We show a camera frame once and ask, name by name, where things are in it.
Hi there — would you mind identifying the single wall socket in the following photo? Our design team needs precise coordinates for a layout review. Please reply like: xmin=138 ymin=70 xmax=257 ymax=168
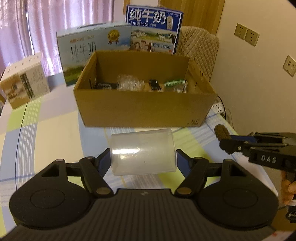
xmin=282 ymin=55 xmax=296 ymax=77

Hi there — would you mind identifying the black shaver box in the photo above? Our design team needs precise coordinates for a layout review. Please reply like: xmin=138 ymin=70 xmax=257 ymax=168
xmin=94 ymin=82 xmax=118 ymax=90

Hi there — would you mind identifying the person right hand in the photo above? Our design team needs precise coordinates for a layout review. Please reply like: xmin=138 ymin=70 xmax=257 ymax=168
xmin=281 ymin=171 xmax=296 ymax=205

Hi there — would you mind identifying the clear plastic cup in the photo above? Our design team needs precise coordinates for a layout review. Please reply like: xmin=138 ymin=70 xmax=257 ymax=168
xmin=110 ymin=128 xmax=177 ymax=176

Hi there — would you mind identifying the silver green tea bag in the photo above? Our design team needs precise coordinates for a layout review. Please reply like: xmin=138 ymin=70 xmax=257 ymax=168
xmin=164 ymin=79 xmax=188 ymax=93

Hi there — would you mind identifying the brown knitted ring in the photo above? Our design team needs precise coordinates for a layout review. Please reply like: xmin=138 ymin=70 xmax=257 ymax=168
xmin=214 ymin=123 xmax=235 ymax=155

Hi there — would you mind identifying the double wall socket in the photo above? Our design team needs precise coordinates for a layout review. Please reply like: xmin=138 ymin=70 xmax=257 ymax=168
xmin=234 ymin=24 xmax=259 ymax=47

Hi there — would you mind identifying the light blue milk carton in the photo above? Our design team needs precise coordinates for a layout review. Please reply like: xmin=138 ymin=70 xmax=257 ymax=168
xmin=56 ymin=22 xmax=132 ymax=86

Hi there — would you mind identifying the brown cardboard box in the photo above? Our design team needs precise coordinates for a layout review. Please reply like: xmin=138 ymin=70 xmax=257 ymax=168
xmin=74 ymin=51 xmax=217 ymax=128

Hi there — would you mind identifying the pink curtain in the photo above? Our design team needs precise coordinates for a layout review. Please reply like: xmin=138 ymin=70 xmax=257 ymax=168
xmin=1 ymin=1 xmax=125 ymax=75

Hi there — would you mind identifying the white power strip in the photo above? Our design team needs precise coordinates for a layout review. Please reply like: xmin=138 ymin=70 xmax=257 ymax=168
xmin=211 ymin=102 xmax=225 ymax=114

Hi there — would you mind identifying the quilted beige chair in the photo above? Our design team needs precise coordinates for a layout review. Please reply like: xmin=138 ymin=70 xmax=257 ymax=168
xmin=176 ymin=26 xmax=219 ymax=79

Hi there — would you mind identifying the clear plastic bag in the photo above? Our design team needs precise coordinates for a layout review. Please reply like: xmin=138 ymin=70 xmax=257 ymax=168
xmin=117 ymin=74 xmax=145 ymax=91

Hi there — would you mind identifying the dark blue milk carton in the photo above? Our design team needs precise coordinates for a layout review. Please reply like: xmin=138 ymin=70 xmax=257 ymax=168
xmin=125 ymin=4 xmax=183 ymax=54

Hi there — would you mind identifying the white beige product box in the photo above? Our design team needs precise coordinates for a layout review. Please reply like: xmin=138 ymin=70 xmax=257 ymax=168
xmin=1 ymin=52 xmax=50 ymax=109

